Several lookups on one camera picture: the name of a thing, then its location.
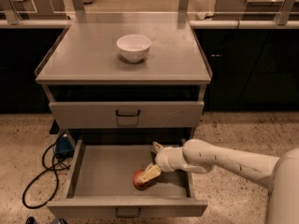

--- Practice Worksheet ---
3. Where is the blue power adapter box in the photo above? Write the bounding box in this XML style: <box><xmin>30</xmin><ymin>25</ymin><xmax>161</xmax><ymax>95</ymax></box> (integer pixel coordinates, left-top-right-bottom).
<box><xmin>54</xmin><ymin>134</ymin><xmax>74</xmax><ymax>158</ymax></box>

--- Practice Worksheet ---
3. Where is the black drawer handle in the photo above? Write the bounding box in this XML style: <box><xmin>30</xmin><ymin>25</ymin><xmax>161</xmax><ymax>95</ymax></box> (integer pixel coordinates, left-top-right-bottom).
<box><xmin>115</xmin><ymin>109</ymin><xmax>141</xmax><ymax>118</ymax></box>
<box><xmin>115</xmin><ymin>207</ymin><xmax>141</xmax><ymax>218</ymax></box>

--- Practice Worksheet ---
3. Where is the right grey metal post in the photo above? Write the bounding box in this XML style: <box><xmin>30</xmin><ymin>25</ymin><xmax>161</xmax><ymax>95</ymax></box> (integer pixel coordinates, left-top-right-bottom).
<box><xmin>178</xmin><ymin>0</ymin><xmax>189</xmax><ymax>19</ymax></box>

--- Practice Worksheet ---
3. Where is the closed grey top drawer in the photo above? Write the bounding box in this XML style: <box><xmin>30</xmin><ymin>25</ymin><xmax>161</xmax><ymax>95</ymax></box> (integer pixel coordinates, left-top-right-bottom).
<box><xmin>50</xmin><ymin>102</ymin><xmax>204</xmax><ymax>129</ymax></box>

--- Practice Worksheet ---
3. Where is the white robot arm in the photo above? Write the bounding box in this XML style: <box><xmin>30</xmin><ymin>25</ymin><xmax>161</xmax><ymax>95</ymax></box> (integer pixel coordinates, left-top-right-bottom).
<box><xmin>134</xmin><ymin>139</ymin><xmax>299</xmax><ymax>224</ymax></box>

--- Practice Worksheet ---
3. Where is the black top drawer handle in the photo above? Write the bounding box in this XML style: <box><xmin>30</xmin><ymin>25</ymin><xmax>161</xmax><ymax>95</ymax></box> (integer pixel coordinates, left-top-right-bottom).
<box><xmin>115</xmin><ymin>109</ymin><xmax>141</xmax><ymax>118</ymax></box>

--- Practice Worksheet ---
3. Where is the grey background table left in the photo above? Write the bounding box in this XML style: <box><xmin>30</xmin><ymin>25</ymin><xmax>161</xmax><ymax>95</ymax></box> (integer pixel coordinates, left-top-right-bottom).
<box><xmin>11</xmin><ymin>0</ymin><xmax>67</xmax><ymax>20</ymax></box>

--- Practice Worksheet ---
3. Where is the left grey metal post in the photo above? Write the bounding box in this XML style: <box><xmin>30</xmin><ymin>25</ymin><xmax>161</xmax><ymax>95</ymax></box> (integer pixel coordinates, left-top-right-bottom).
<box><xmin>68</xmin><ymin>0</ymin><xmax>86</xmax><ymax>21</ymax></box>

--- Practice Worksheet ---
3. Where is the black middle drawer handle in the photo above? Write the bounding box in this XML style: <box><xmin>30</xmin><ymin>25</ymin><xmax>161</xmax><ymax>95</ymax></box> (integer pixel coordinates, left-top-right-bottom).
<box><xmin>115</xmin><ymin>207</ymin><xmax>141</xmax><ymax>218</ymax></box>

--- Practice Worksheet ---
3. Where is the open grey middle drawer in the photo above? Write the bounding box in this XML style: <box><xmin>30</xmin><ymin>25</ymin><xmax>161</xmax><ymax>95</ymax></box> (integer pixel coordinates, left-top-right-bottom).
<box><xmin>47</xmin><ymin>141</ymin><xmax>207</xmax><ymax>218</ymax></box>

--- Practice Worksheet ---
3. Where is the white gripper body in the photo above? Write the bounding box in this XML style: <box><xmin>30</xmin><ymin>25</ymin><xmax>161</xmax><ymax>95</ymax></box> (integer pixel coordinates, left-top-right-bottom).
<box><xmin>155</xmin><ymin>147</ymin><xmax>175</xmax><ymax>173</ymax></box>

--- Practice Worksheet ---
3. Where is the grey metal drawer cabinet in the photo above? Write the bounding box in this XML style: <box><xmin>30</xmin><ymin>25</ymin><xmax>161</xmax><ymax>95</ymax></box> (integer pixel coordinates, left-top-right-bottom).
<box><xmin>34</xmin><ymin>11</ymin><xmax>213</xmax><ymax>219</ymax></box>

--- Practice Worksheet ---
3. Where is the white horizontal rail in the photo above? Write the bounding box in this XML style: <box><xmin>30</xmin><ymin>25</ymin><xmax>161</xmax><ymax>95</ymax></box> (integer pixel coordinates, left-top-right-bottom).
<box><xmin>0</xmin><ymin>20</ymin><xmax>299</xmax><ymax>30</ymax></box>

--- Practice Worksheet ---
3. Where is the far left metal post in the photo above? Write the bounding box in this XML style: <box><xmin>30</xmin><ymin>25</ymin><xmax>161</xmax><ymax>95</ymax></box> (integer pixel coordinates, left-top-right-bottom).
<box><xmin>0</xmin><ymin>0</ymin><xmax>20</xmax><ymax>25</ymax></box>

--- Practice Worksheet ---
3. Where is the red apple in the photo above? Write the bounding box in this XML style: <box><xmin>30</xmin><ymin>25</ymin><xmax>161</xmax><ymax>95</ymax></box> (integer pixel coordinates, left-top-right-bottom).
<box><xmin>133</xmin><ymin>170</ymin><xmax>151</xmax><ymax>190</ymax></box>

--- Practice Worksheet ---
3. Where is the grey metal post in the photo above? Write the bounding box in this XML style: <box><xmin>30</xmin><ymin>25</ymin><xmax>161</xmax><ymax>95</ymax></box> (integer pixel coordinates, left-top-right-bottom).
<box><xmin>178</xmin><ymin>0</ymin><xmax>189</xmax><ymax>19</ymax></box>
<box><xmin>68</xmin><ymin>0</ymin><xmax>86</xmax><ymax>21</ymax></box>

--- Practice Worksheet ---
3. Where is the white ceramic bowl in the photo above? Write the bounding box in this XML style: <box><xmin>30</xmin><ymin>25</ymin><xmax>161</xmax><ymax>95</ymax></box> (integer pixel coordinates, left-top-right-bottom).
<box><xmin>117</xmin><ymin>35</ymin><xmax>151</xmax><ymax>63</ymax></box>

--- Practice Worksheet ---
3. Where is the black power cable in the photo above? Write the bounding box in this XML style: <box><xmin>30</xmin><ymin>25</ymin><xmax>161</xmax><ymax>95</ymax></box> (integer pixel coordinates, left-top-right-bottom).
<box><xmin>21</xmin><ymin>142</ymin><xmax>71</xmax><ymax>210</ymax></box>

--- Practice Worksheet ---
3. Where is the steel background table right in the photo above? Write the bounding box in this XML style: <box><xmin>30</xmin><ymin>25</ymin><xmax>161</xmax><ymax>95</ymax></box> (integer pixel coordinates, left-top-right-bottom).
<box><xmin>213</xmin><ymin>0</ymin><xmax>284</xmax><ymax>21</ymax></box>

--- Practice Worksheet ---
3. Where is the far right metal post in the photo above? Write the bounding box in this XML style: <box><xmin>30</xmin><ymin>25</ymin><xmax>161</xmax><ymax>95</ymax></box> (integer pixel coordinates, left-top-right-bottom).
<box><xmin>274</xmin><ymin>0</ymin><xmax>296</xmax><ymax>26</ymax></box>

